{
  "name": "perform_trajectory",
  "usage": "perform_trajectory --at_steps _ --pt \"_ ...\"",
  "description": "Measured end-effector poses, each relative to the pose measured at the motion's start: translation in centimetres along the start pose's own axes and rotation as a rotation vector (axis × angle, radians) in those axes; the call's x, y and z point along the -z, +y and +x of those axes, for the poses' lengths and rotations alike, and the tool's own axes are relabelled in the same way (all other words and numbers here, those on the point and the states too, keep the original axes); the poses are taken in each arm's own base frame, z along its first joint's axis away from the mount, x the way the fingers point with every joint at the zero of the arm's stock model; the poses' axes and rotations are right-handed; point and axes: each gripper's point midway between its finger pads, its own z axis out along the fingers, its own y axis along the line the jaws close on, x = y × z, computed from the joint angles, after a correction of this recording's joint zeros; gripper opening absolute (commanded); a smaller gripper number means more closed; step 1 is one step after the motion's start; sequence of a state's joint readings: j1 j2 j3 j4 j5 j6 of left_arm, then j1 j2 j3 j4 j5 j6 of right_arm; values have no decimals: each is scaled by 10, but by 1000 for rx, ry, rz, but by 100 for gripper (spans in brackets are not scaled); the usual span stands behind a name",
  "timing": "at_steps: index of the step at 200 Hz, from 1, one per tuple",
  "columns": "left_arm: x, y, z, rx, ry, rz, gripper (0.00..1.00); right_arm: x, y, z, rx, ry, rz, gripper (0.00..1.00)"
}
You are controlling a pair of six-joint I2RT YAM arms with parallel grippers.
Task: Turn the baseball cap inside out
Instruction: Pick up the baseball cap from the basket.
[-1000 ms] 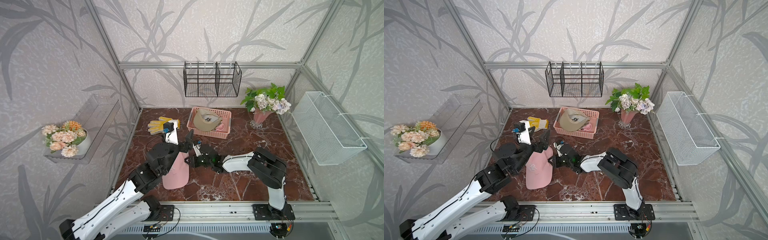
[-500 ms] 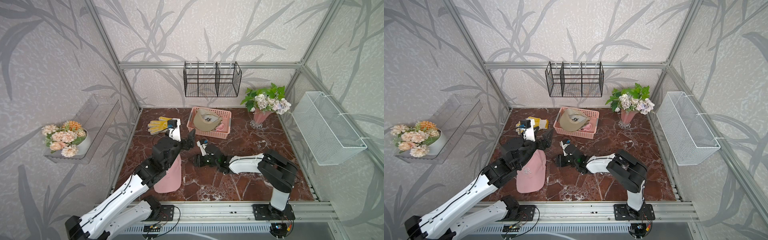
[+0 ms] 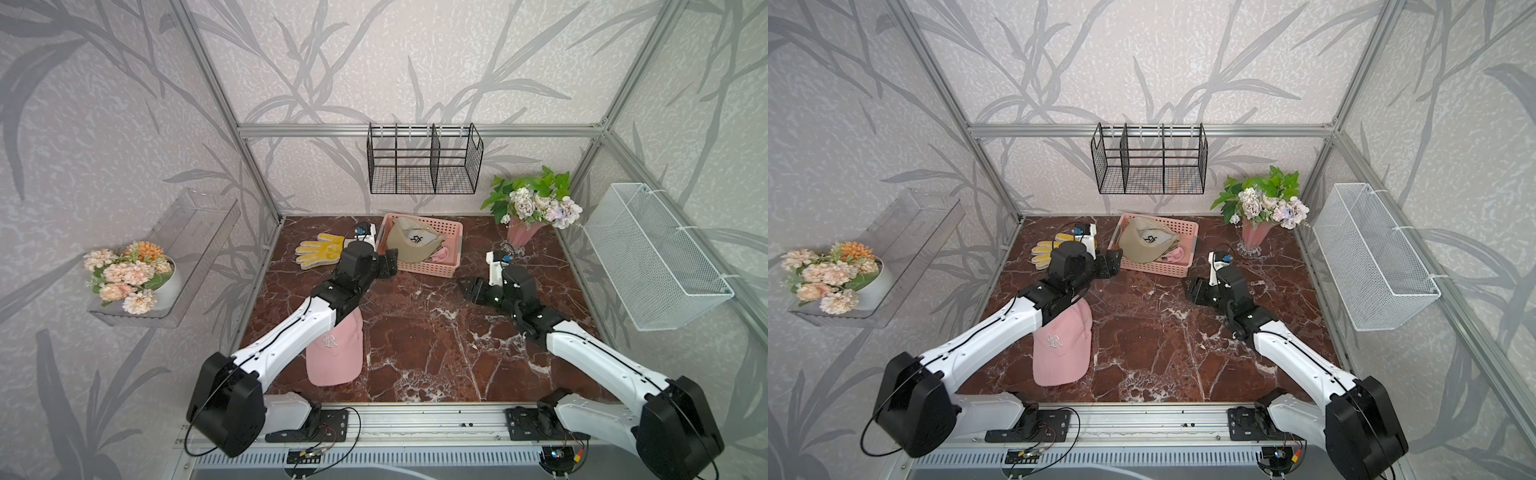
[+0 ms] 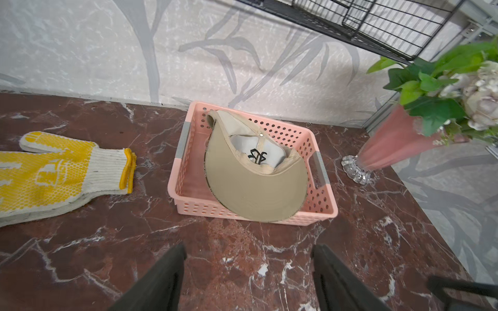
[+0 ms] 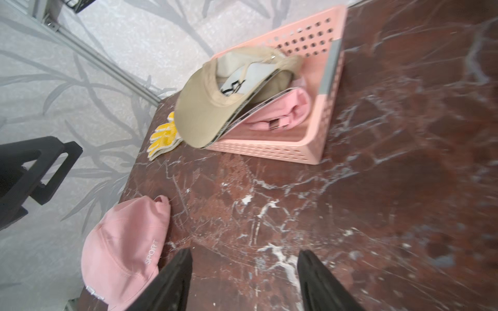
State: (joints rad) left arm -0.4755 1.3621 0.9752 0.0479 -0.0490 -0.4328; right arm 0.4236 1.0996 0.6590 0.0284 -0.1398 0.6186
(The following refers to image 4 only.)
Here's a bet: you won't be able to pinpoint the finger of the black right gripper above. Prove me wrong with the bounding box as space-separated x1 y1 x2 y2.
427 275 497 307

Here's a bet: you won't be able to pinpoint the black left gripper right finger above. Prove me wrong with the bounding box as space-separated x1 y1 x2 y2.
311 244 390 311

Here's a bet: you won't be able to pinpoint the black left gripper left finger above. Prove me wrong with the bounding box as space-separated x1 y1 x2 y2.
109 243 187 310

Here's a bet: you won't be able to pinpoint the beige baseball cap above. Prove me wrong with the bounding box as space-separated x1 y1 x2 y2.
204 110 308 222

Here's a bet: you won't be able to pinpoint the pink perforated plastic basket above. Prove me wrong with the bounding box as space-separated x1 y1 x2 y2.
168 102 338 225

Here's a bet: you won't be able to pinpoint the pink glass vase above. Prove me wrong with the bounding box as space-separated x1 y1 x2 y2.
341 101 466 185

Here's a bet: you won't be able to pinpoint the yellow white work glove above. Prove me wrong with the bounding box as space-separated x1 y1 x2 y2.
1 132 137 227

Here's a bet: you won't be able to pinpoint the artificial flower bouquet green leaves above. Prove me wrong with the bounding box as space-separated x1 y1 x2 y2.
366 36 498 146

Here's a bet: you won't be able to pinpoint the black wire wall basket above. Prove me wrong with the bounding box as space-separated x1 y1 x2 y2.
245 0 463 63

